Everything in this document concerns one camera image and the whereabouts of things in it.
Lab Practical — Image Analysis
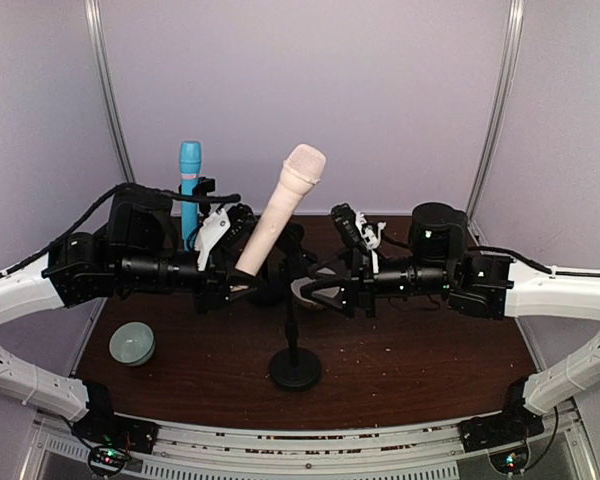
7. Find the black microphone stand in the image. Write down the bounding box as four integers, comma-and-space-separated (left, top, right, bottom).
178, 176, 216, 215
269, 226, 321, 392
247, 270, 287, 308

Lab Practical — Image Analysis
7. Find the black front microphone stand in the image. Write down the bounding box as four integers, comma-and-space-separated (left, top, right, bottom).
178, 176, 216, 215

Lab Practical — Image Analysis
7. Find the beige microphone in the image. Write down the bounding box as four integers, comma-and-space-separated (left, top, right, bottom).
236, 144, 326, 276

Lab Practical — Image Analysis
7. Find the blue microphone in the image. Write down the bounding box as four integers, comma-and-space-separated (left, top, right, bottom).
179, 141, 202, 250

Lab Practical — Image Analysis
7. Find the black microphone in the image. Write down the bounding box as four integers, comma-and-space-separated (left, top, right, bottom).
285, 222, 305, 245

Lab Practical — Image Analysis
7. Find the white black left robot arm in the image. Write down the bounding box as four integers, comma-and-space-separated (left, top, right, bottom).
0, 181, 256, 421

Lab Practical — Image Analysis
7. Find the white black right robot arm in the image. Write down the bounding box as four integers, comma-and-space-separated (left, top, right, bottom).
300, 202, 600, 417

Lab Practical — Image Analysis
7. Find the white ceramic bowl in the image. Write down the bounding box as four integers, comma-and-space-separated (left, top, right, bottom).
291, 277, 326, 311

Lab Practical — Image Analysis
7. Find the pale green ceramic bowl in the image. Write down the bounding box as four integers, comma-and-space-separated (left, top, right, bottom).
108, 322, 156, 367

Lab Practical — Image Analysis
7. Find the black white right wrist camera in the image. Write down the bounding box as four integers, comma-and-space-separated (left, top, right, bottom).
330, 203, 386, 274

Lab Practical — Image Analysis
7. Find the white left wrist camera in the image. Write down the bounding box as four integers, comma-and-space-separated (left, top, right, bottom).
194, 208, 230, 271

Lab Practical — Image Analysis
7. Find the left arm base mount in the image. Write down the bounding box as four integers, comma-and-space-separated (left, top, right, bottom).
65, 381, 159, 479

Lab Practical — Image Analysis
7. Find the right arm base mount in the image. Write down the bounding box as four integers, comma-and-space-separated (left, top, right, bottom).
458, 402, 544, 477

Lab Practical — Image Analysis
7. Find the metal front rail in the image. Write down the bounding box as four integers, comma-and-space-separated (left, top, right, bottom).
19, 418, 596, 480

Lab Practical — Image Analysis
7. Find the right aluminium frame post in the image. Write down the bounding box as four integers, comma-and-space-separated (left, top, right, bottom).
466, 0, 525, 222

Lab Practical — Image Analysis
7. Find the aluminium frame post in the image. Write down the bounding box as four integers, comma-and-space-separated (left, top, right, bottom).
466, 0, 525, 222
84, 0, 137, 183

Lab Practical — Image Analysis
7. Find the left aluminium frame post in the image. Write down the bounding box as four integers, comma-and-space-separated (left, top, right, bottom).
84, 0, 137, 183

